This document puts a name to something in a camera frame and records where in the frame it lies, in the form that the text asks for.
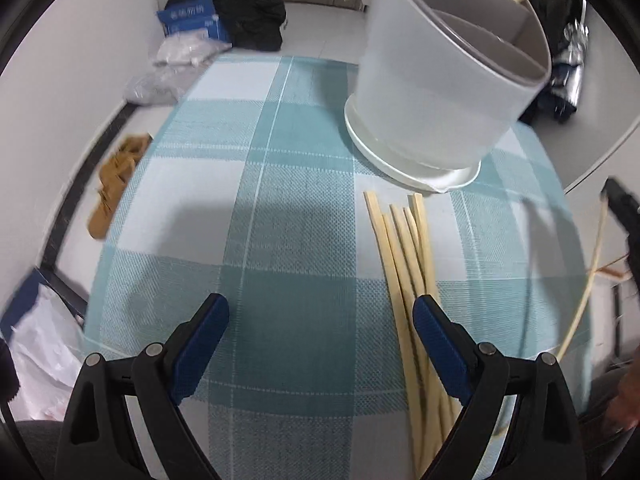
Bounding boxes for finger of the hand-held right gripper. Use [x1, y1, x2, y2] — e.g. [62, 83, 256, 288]
[600, 176, 640, 301]

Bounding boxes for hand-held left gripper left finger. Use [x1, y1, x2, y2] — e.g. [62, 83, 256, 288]
[56, 292, 231, 480]

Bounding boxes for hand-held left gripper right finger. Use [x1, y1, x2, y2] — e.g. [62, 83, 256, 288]
[412, 294, 586, 480]

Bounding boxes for pile of bamboo chopsticks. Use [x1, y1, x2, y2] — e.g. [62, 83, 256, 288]
[362, 191, 506, 480]

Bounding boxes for white translucent utensil holder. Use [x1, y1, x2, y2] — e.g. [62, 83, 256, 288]
[344, 0, 553, 195]

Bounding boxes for teal checked tablecloth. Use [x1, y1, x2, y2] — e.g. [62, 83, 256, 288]
[82, 54, 596, 480]

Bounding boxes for silver folding umbrella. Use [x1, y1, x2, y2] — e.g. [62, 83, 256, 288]
[547, 0, 592, 123]

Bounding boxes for white plastic bag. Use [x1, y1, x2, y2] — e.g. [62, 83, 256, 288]
[10, 285, 88, 421]

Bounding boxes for brown suede shoe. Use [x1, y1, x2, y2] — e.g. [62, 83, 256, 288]
[117, 134, 153, 171]
[89, 152, 140, 241]

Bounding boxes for dark blue box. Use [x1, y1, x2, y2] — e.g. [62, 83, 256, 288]
[0, 267, 51, 346]

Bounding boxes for black fuzzy object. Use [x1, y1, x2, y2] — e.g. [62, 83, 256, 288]
[0, 340, 21, 411]

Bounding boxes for grey plastic mailing bag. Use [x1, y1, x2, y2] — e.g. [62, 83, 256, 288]
[124, 67, 201, 106]

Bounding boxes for silver plastic mailing bag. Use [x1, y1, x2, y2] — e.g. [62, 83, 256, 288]
[152, 35, 233, 67]

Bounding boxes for blue cardboard box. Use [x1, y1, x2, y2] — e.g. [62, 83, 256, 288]
[156, 0, 233, 43]

